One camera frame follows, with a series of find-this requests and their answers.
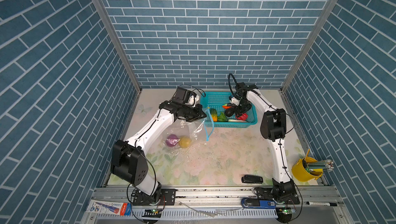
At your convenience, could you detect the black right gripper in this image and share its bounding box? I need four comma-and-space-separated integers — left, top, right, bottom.
232, 100, 251, 117

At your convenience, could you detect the teal plastic basket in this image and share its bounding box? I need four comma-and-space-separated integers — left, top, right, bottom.
200, 91, 258, 128

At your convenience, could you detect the yellow potato toy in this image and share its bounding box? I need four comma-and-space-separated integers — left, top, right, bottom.
178, 136, 192, 149

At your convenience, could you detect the purple onion toy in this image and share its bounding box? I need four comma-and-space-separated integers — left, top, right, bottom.
165, 134, 180, 148

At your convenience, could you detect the clear zip top bag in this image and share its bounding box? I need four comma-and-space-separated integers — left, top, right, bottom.
162, 108, 215, 153

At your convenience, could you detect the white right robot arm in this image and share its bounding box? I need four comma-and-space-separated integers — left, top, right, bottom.
231, 84, 297, 203

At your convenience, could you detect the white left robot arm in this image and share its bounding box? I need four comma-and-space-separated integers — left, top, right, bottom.
110, 101, 207, 203

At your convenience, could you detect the black avocado toy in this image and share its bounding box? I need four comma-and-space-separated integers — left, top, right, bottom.
224, 108, 235, 117

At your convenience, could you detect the yellow green corn toy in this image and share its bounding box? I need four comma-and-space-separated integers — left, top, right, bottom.
209, 108, 218, 122

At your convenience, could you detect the green leafy vegetable toy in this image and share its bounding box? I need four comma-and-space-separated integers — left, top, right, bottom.
217, 111, 228, 122

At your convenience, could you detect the black stapler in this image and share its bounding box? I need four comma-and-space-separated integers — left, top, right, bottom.
241, 174, 264, 184

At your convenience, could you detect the yellow pencil cup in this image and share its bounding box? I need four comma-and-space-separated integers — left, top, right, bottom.
292, 157, 323, 182

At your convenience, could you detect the blue black device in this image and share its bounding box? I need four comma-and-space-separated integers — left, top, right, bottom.
241, 198, 276, 209

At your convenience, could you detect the bundle of pencils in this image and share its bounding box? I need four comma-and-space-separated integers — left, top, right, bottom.
305, 160, 335, 172

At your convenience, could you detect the black marker pen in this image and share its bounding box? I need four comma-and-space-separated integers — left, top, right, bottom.
305, 201, 338, 207

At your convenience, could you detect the red blue printed box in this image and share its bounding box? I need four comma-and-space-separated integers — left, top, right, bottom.
86, 200, 132, 216

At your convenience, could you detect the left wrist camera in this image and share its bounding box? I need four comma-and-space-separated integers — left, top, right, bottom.
171, 87, 200, 107

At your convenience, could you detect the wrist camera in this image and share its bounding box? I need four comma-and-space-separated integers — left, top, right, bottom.
236, 82, 258, 95
171, 87, 200, 107

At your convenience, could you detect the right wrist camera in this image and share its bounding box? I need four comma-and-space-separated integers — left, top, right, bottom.
236, 82, 258, 95

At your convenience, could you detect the aluminium rail base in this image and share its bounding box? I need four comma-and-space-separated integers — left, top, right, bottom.
82, 185, 352, 224

